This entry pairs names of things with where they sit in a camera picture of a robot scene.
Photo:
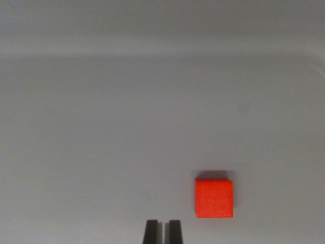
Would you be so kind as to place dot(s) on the red cube block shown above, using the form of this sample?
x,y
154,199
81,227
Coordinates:
x,y
213,198

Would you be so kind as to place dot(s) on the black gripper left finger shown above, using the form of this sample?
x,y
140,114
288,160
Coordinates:
x,y
151,232

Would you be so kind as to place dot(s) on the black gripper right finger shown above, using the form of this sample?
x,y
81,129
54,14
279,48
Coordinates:
x,y
175,232

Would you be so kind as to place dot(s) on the white plastic bin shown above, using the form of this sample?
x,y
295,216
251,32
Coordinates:
x,y
152,101

